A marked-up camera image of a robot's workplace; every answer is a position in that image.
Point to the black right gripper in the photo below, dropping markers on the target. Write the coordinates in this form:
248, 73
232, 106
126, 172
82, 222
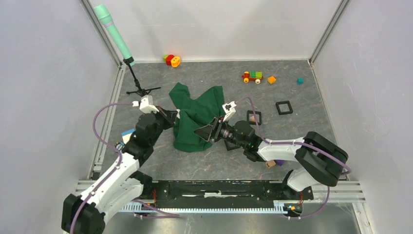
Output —
213, 129

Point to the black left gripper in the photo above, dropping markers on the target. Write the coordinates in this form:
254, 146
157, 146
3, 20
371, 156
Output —
169, 116

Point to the green fabric garment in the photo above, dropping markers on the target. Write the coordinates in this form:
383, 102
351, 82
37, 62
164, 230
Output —
194, 114

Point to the black display frame box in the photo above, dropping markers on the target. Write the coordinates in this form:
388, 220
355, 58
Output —
257, 115

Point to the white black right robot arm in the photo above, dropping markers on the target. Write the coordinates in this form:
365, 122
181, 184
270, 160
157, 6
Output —
321, 161

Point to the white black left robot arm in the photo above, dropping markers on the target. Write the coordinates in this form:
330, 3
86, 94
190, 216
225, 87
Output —
90, 211

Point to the black tripod microphone stand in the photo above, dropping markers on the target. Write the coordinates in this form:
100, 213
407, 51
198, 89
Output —
140, 91

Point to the blue white toy brick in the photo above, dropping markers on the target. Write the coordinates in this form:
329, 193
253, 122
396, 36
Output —
127, 135

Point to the blue cartoon badge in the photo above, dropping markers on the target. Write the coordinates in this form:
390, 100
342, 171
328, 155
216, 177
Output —
119, 146

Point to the red orange green toy blocks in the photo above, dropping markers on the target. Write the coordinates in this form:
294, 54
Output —
172, 60

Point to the tan wooden block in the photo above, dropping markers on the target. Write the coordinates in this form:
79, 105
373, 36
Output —
270, 164

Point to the colourful toy brick car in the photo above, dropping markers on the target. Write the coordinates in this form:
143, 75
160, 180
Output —
252, 76

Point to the purple toy block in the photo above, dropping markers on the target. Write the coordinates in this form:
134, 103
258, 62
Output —
280, 162

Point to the orange toy brick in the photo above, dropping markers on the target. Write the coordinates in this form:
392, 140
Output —
271, 80

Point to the teal small cube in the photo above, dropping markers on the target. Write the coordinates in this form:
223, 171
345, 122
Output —
300, 81

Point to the mint green microphone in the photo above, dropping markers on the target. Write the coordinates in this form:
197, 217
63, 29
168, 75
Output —
106, 20

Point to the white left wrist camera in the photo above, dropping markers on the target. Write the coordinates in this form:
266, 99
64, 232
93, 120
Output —
146, 105

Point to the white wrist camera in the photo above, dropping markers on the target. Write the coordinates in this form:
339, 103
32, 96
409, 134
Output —
146, 105
229, 109

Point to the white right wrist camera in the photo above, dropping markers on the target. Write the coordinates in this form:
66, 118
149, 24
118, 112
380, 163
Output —
229, 109

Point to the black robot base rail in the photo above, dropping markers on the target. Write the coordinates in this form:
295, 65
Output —
217, 194

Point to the black square frame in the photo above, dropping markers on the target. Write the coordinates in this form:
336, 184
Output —
284, 107

